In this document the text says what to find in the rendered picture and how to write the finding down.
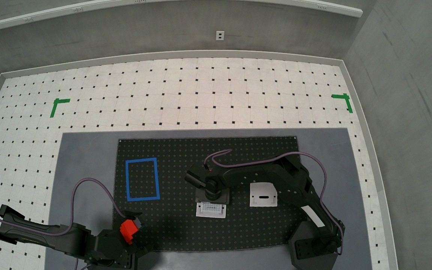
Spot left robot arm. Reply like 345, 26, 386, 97
0, 204, 132, 269

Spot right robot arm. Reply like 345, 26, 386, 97
184, 155, 345, 260

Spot white plate holder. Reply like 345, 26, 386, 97
250, 182, 277, 207
196, 203, 226, 218

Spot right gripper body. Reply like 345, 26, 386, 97
195, 187, 230, 205

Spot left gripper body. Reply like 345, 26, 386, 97
105, 214, 145, 258

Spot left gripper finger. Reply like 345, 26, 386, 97
123, 210, 142, 216
142, 239, 159, 255

